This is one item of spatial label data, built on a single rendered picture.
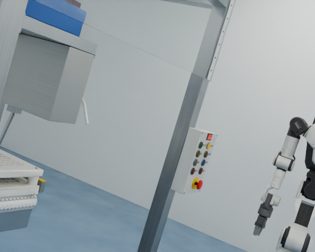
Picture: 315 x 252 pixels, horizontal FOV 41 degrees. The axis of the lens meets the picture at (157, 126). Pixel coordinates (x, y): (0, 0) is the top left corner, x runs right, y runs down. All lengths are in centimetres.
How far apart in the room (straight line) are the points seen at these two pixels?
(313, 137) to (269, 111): 154
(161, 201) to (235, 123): 279
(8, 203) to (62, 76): 35
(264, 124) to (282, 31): 94
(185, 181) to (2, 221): 75
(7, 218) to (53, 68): 42
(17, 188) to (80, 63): 36
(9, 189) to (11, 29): 42
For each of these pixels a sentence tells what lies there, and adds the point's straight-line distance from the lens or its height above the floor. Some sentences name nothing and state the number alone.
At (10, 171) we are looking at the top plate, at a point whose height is 96.
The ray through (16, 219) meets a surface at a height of 81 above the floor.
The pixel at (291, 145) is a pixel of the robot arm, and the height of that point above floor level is 118.
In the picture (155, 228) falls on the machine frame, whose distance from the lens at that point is 175.
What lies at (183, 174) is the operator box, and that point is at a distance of 167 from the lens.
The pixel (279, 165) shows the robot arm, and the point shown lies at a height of 103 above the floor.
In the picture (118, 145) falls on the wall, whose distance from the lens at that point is 490.
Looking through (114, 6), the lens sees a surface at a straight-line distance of 112.
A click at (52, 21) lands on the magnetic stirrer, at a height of 135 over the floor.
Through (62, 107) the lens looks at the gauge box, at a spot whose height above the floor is 114.
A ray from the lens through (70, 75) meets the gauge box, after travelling 114.
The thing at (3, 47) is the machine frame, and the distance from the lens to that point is 90.
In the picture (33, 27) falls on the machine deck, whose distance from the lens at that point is 102.
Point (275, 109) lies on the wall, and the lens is 436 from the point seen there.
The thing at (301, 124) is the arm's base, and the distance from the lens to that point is 293.
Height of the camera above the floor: 125
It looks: 4 degrees down
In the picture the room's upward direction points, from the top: 17 degrees clockwise
